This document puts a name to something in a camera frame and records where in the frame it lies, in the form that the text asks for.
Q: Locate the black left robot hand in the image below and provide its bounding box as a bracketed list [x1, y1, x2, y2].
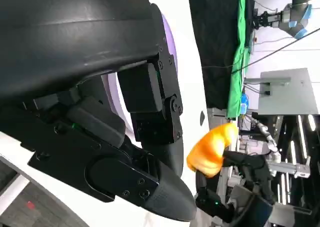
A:
[0, 0, 198, 222]

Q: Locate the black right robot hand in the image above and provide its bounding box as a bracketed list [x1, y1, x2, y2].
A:
[194, 149, 275, 224]

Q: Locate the orange and white bread roll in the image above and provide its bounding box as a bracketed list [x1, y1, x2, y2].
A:
[186, 123, 239, 179]

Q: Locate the lilac plate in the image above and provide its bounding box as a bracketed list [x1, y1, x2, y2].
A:
[101, 11, 179, 144]

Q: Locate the grey metal cabinet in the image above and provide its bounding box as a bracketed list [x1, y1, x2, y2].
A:
[257, 67, 319, 116]

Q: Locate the green cloth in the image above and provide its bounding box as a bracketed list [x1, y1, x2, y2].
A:
[225, 0, 254, 120]

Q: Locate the black curtain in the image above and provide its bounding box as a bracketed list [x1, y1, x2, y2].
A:
[187, 0, 256, 111]

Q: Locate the aluminium frame profile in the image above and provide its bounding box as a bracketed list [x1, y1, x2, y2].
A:
[268, 156, 312, 179]

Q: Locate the long black cable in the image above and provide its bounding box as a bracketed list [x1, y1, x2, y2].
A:
[201, 28, 320, 75]

